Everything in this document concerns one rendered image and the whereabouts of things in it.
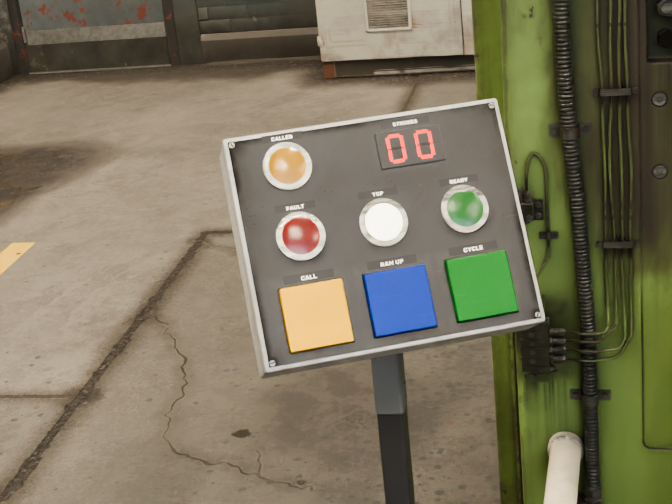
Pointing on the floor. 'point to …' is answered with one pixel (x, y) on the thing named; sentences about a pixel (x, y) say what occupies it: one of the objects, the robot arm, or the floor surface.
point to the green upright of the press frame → (654, 169)
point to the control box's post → (393, 428)
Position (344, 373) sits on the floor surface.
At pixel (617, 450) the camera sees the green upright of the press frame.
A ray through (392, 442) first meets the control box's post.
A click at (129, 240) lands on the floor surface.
